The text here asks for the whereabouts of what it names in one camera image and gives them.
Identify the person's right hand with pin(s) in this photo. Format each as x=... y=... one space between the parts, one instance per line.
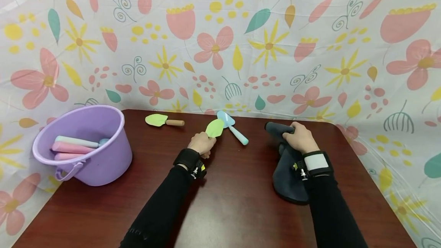
x=303 y=141

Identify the person's left hand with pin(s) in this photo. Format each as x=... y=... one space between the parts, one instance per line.
x=200 y=143

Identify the person's right fingers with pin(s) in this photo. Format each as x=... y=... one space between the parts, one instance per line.
x=299 y=126

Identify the person's left fingers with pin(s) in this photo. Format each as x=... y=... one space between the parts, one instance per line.
x=210 y=146

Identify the person's right thumb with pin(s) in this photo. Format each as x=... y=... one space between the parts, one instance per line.
x=288 y=136

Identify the light green toy trowel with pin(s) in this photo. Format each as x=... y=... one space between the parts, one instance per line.
x=215 y=127

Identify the dark blue toy shovel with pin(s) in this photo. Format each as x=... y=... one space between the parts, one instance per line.
x=289 y=179

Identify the person's left forearm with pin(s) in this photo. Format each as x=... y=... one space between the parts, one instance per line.
x=162 y=209

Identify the person's right forearm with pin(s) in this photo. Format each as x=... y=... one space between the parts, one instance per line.
x=334 y=213

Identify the black wrist band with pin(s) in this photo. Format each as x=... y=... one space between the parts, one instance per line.
x=317 y=163
x=188 y=162

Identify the light blue toy trowel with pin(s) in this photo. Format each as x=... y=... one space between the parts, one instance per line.
x=226 y=119

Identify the purple plastic bucket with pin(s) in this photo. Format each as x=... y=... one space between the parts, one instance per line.
x=103 y=163

